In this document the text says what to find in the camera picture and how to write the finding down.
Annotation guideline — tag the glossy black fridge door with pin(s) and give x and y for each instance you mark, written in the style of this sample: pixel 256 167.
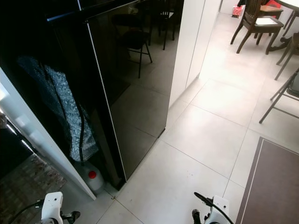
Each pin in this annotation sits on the glossy black fridge door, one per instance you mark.
pixel 135 102

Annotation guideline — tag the black glossy fridge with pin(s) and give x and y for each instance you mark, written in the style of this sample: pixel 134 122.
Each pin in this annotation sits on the black glossy fridge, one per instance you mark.
pixel 42 32

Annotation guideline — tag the white jug red cap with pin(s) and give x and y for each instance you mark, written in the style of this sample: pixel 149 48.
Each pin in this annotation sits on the white jug red cap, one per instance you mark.
pixel 93 178

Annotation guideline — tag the patterned brown rug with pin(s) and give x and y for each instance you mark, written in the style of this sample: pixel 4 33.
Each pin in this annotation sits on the patterned brown rug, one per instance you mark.
pixel 28 191

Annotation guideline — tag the brown floor mat pale border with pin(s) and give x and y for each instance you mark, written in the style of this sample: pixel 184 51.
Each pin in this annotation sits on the brown floor mat pale border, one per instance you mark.
pixel 275 186

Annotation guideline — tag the grey speckled hanging cloth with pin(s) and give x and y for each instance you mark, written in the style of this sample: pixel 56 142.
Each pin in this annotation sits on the grey speckled hanging cloth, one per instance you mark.
pixel 70 116

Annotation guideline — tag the grey metal folding chair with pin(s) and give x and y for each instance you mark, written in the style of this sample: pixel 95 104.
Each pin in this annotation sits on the grey metal folding chair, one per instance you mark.
pixel 293 86

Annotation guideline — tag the tall white cabinet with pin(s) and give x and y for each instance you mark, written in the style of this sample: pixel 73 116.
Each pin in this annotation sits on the tall white cabinet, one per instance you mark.
pixel 191 46

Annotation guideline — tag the dark wooden chair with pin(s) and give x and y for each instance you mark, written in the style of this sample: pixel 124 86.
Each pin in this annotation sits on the dark wooden chair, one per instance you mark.
pixel 290 51

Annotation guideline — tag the wooden chair white cushion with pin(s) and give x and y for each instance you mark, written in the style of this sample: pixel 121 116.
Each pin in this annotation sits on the wooden chair white cushion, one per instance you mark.
pixel 266 22

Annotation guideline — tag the pink bag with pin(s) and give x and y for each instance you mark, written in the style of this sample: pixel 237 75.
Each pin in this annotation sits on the pink bag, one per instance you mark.
pixel 237 11

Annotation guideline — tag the wooden chair red cushion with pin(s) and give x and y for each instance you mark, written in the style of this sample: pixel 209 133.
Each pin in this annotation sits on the wooden chair red cushion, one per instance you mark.
pixel 271 11

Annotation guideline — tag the white round dining table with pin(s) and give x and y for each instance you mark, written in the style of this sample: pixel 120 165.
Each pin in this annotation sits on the white round dining table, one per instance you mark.
pixel 289 3

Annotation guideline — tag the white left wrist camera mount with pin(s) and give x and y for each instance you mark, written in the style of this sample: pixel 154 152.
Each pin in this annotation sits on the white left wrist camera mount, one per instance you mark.
pixel 52 206

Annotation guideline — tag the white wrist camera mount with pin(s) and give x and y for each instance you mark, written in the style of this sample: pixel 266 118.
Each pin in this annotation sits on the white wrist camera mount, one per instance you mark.
pixel 52 206
pixel 220 207

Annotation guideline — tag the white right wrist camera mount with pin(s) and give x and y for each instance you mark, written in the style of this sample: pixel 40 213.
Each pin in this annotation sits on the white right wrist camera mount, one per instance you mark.
pixel 220 207

